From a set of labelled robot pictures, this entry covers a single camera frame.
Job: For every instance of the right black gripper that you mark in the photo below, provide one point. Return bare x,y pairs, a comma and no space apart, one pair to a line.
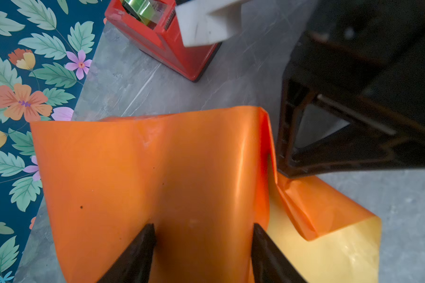
362,62

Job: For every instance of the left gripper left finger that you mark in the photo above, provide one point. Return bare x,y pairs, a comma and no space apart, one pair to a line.
134,264

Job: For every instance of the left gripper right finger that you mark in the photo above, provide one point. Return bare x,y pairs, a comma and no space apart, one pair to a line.
269,264

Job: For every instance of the yellow wrapping paper sheet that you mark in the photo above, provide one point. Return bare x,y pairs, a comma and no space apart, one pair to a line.
203,179

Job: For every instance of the red tape dispenser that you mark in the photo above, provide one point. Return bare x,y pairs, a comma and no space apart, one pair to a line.
163,42

